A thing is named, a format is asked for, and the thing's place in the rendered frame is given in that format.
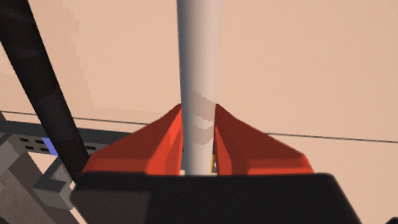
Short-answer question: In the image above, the black metal bar with green ends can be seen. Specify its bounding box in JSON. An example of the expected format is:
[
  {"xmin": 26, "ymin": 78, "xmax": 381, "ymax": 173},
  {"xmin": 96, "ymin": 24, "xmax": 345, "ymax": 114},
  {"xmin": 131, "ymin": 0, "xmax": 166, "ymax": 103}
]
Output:
[{"xmin": 0, "ymin": 0, "xmax": 89, "ymax": 184}]

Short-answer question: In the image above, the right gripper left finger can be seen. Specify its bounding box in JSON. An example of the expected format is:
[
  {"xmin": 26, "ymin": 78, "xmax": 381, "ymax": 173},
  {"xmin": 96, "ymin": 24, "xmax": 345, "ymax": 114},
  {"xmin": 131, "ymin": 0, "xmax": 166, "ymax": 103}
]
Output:
[{"xmin": 81, "ymin": 104, "xmax": 183, "ymax": 175}]

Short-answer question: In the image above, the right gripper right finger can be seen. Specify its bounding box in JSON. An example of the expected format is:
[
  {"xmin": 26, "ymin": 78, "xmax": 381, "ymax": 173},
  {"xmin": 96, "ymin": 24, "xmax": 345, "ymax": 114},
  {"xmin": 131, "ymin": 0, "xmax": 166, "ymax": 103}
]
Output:
[{"xmin": 213, "ymin": 104, "xmax": 315, "ymax": 175}]

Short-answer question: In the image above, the grey metal bar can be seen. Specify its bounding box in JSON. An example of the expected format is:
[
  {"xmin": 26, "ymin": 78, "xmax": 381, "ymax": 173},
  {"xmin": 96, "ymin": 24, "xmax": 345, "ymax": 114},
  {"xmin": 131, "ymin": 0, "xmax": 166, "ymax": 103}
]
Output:
[{"xmin": 176, "ymin": 0, "xmax": 223, "ymax": 175}]

